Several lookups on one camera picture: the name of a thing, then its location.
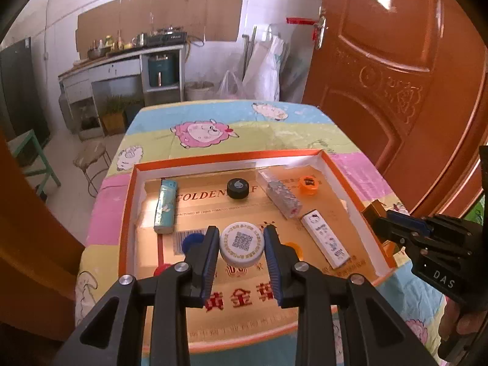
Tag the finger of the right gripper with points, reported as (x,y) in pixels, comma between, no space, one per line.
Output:
(408,222)
(390,247)

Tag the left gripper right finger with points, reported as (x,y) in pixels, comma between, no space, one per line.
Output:
(372,332)

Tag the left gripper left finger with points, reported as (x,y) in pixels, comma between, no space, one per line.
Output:
(112,332)

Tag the white hello kitty lighter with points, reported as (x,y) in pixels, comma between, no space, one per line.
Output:
(323,236)

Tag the large orange bottle cap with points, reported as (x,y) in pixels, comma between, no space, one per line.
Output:
(297,249)

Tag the red bottle cap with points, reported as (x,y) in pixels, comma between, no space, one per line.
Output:
(160,269)

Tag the small orange bottle cap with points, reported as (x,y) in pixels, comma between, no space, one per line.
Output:
(308,185)

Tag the clear glitter lighter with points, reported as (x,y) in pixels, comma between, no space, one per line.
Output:
(286,202)

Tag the blue bottle cap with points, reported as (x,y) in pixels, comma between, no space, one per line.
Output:
(191,240)

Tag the teal floral lighter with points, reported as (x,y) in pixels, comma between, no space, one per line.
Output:
(165,207)

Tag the white QR code cap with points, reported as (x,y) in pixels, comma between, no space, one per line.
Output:
(241,244)

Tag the black bottle cap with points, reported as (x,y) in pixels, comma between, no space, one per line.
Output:
(238,188)

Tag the gold rectangular lighter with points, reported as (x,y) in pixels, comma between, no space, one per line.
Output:
(375,216)

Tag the right hand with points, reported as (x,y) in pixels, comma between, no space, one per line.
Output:
(463,333)

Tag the left wooden door panel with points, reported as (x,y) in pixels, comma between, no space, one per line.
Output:
(39,259)

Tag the orange rimmed cardboard tray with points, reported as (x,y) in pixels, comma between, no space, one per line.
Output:
(242,309)

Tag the open wooden door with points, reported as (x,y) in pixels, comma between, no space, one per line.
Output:
(406,81)

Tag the metal stool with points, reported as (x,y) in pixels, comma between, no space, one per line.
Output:
(89,155)

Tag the cartoon sheep tablecloth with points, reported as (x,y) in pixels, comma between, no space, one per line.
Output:
(160,133)

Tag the green wooden chair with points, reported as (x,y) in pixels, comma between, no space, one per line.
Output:
(27,150)

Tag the white plastic sack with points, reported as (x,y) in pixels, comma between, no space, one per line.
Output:
(262,79)

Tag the potted green plant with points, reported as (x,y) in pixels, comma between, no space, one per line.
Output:
(112,115)

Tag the green air fryer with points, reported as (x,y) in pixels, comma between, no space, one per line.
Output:
(162,70)

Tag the white kitchen counter cabinet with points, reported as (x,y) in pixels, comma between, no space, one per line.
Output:
(88,87)

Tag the black gas stove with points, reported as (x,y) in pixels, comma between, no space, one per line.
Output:
(166,37)

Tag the cardboard wall sheet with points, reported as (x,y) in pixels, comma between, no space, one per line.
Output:
(210,20)

